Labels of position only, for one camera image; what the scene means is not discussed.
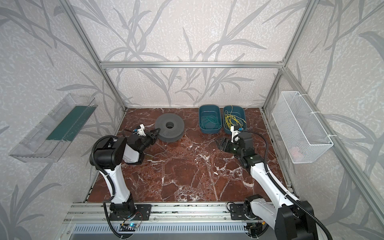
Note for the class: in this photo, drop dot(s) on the pink object in basket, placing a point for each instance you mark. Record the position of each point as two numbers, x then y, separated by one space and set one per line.
296 153

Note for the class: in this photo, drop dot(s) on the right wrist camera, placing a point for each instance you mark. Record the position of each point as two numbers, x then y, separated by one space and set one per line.
235 130

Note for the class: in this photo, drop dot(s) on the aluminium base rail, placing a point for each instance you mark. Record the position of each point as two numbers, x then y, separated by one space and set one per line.
160 218

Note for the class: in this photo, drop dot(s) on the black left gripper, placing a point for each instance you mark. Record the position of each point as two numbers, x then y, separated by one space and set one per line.
149 138

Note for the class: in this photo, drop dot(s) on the right teal plastic bin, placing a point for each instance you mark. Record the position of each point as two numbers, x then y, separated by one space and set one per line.
233 115

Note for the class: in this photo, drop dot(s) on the left teal plastic bin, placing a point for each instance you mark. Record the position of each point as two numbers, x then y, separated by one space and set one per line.
210 121

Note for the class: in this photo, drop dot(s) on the green circuit board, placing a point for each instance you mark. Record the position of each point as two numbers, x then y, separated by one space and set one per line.
129 227

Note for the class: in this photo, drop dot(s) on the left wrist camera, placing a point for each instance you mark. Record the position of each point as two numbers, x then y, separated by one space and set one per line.
140 130

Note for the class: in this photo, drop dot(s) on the aluminium frame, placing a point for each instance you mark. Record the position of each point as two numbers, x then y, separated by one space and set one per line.
372 197

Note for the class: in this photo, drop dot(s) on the white wire mesh basket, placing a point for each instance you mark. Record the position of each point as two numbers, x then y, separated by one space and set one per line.
300 127

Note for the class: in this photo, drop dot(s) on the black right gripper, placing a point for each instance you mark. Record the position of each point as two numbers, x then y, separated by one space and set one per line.
226 144

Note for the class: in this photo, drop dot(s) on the dark grey foam spool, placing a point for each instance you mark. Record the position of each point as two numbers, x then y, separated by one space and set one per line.
171 127

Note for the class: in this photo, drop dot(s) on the teal plastic bin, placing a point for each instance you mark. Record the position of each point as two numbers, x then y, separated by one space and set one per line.
233 115
210 121

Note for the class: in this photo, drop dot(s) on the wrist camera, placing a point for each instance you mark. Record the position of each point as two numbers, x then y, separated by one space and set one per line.
235 130
140 130

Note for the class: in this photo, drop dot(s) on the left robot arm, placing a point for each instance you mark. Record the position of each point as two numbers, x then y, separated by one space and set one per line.
107 156

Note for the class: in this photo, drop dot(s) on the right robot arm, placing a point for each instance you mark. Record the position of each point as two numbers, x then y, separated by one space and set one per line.
290 218

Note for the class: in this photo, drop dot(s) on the clear plastic wall tray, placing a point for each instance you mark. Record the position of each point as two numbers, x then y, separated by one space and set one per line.
47 142

